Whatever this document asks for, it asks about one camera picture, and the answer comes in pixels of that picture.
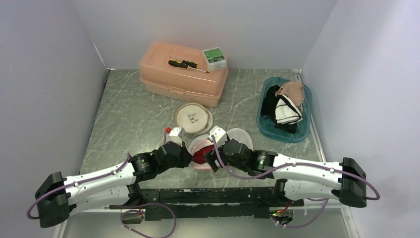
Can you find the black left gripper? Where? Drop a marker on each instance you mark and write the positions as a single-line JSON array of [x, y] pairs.
[[184, 160]]

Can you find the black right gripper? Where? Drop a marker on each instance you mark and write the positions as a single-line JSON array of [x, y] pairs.
[[209, 158]]

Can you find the red lace bra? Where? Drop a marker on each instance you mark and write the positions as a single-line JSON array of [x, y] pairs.
[[199, 156]]

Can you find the clear round lidded container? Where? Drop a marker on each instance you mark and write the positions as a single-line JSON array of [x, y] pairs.
[[202, 141]]

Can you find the white mesh laundry bag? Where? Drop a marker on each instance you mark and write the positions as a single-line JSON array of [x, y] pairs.
[[194, 118]]

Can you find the black white bra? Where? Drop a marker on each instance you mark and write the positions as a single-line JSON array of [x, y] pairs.
[[286, 112]]

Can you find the beige pink bra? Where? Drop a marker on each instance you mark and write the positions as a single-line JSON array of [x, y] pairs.
[[294, 90]]

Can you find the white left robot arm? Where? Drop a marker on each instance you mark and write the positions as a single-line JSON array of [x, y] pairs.
[[60, 197]]

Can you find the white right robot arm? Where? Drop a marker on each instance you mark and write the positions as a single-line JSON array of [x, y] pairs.
[[296, 178]]

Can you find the teal plastic bin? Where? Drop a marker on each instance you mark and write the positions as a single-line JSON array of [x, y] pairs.
[[267, 126]]

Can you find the black cloth garment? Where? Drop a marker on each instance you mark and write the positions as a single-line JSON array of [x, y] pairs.
[[269, 104]]

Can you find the pink plastic toolbox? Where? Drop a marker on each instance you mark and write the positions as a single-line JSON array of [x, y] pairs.
[[199, 86]]

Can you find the black yellow screwdriver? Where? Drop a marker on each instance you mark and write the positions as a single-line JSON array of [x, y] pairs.
[[185, 64]]

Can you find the green white small box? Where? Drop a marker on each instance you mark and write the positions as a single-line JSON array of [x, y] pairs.
[[215, 59]]

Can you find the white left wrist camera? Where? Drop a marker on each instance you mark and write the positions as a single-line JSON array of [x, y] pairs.
[[174, 135]]

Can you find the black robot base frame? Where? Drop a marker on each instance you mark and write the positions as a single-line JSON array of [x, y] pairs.
[[166, 203]]

